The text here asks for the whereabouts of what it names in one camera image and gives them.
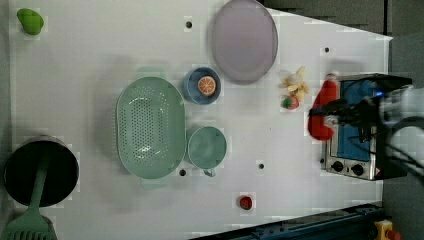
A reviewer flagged green slotted spatula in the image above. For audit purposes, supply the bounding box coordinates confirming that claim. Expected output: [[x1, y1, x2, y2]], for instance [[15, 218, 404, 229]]
[[1, 157, 52, 240]]

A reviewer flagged large strawberry toy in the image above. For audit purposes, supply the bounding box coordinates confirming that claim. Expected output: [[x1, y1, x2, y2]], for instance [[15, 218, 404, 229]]
[[281, 96, 299, 110]]

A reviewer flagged red plush ketchup bottle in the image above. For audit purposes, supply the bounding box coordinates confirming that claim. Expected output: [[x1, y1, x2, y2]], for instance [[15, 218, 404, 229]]
[[307, 73, 338, 141]]

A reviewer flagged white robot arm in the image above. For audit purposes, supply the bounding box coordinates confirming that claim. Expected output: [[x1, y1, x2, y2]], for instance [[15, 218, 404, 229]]
[[307, 83, 423, 141]]

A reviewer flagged silver toaster oven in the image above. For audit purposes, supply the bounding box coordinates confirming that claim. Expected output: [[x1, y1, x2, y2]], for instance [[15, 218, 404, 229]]
[[324, 74, 412, 181]]

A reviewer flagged green perforated colander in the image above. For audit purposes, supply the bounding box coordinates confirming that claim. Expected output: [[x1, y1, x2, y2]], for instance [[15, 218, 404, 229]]
[[115, 77, 186, 179]]

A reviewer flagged green mug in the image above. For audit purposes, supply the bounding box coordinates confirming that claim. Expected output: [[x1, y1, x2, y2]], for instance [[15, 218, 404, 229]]
[[186, 126, 227, 177]]

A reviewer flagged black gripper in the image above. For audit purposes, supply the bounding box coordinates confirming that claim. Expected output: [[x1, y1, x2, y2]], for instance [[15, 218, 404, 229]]
[[309, 97, 380, 129]]

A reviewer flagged orange slice toy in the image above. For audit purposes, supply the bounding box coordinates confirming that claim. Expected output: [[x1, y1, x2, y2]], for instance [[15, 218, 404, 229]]
[[197, 76, 216, 96]]

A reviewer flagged round grey plate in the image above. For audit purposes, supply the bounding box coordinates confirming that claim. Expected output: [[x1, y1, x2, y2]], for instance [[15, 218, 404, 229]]
[[211, 0, 278, 85]]

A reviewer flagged blue bowl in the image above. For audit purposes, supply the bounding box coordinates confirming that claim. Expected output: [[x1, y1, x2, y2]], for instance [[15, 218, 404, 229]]
[[183, 67, 221, 105]]

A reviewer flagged black cooking pot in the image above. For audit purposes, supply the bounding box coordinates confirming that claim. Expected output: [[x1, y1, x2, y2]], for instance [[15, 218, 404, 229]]
[[3, 135, 80, 208]]

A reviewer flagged blue aluminium frame rail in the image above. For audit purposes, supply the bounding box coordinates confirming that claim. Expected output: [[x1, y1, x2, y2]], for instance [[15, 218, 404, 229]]
[[190, 204, 385, 240]]

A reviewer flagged small red strawberry toy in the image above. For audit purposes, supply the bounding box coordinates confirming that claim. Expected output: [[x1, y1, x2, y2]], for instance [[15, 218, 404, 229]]
[[239, 196, 253, 210]]

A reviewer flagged yellow red emergency button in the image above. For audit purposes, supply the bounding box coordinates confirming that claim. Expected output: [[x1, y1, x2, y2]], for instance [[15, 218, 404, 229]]
[[374, 220, 402, 240]]

